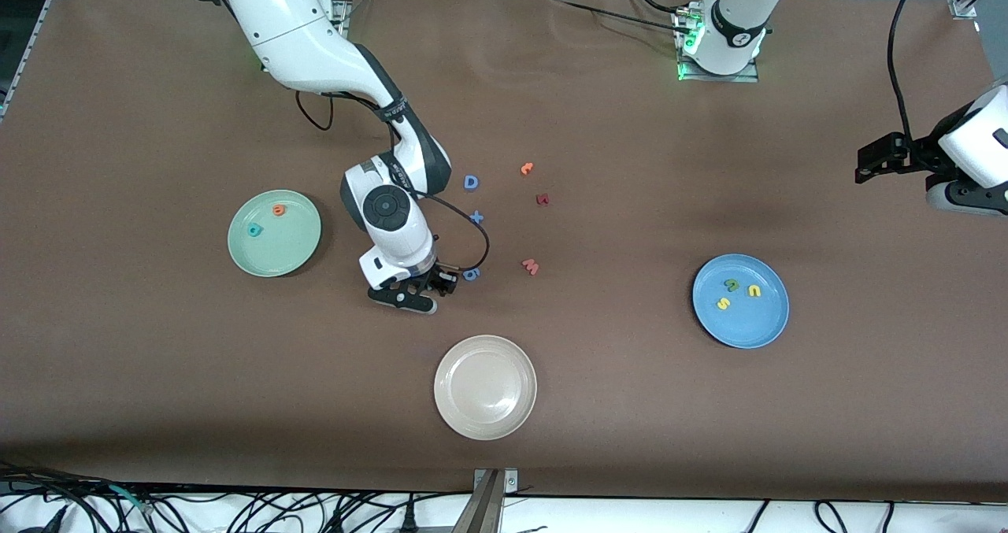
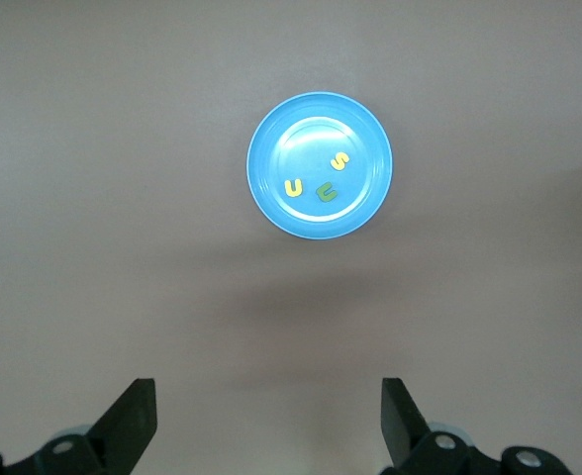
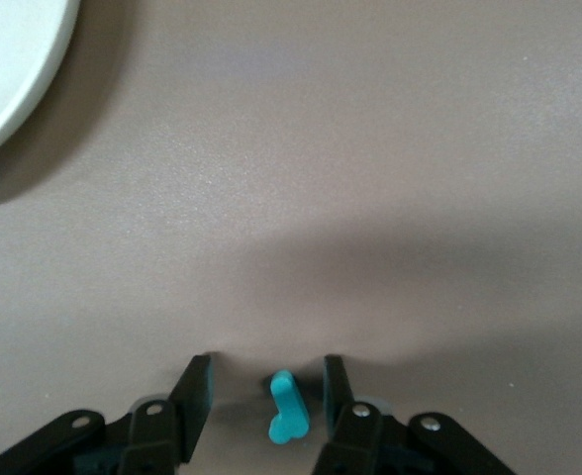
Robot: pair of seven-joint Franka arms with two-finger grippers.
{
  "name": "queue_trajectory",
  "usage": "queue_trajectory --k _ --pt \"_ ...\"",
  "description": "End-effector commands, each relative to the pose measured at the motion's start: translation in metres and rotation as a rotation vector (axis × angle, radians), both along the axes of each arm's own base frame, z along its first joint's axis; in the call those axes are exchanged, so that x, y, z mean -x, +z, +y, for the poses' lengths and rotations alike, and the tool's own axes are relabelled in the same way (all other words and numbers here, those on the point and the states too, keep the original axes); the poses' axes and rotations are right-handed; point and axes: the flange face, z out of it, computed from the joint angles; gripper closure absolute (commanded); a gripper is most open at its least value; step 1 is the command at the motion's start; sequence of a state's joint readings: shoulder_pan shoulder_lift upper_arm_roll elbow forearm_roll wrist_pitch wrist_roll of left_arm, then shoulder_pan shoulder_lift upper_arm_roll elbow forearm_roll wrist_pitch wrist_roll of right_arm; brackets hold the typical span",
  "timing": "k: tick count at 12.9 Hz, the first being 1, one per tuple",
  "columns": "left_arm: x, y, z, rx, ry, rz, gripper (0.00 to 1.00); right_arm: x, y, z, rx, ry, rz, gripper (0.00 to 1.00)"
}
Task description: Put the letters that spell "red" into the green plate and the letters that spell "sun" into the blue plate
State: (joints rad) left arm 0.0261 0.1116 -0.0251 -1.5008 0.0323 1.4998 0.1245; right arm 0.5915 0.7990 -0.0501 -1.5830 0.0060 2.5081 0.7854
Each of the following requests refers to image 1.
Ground beige plate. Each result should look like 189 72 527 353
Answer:
433 335 539 442

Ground light green plate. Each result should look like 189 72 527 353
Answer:
227 189 323 278

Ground blue plate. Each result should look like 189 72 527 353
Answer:
691 253 791 350

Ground brown table cover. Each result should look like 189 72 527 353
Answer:
0 0 1008 504

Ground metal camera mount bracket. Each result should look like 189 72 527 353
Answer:
453 468 519 533

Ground black base cable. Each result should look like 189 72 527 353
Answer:
547 0 694 36
622 0 694 16

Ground teal floor cable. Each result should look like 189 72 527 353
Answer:
106 484 154 515

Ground tangled black floor cables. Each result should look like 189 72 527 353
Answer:
0 461 473 533

